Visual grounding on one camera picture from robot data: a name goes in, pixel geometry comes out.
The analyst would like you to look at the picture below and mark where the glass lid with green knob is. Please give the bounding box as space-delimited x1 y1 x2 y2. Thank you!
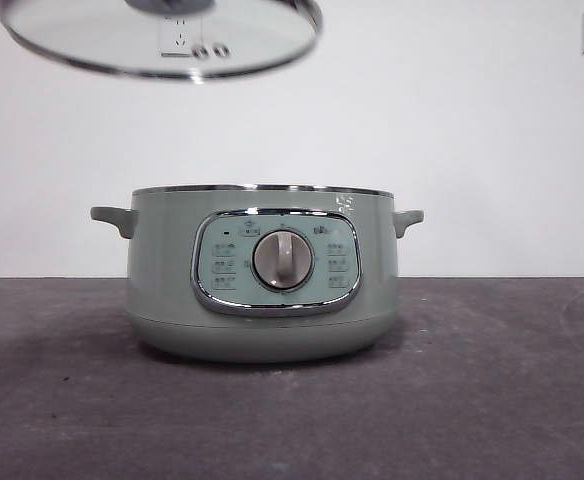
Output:
0 0 324 84

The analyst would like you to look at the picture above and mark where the sage green electric cooking pot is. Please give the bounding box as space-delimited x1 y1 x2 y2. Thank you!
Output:
90 184 425 363

